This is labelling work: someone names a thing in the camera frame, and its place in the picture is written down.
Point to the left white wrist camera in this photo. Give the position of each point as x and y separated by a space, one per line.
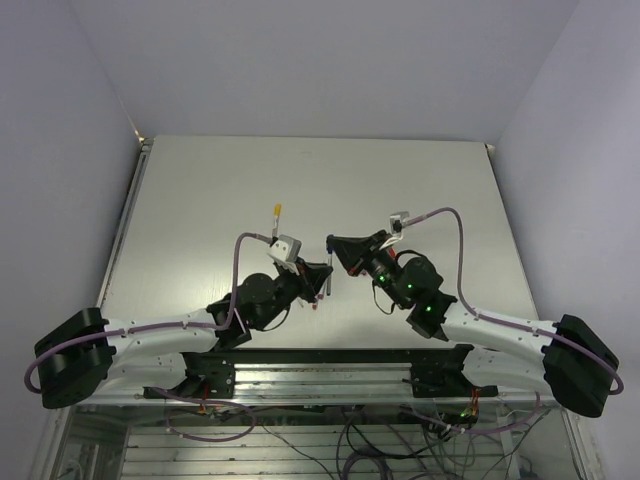
284 249

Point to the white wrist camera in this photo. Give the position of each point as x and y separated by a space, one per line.
397 223
284 249

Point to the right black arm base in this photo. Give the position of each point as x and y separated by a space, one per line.
439 374

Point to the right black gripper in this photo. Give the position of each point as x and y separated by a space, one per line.
353 251

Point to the aluminium frame rail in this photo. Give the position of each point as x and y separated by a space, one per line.
326 376

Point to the yellow marker pen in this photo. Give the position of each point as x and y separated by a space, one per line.
275 226

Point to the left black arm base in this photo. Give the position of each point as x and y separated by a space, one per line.
209 375

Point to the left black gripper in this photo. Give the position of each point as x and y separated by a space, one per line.
313 274

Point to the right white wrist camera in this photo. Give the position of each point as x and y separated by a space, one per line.
397 223

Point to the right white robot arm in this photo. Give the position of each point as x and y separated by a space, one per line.
563 358

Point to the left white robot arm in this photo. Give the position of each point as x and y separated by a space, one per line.
89 354

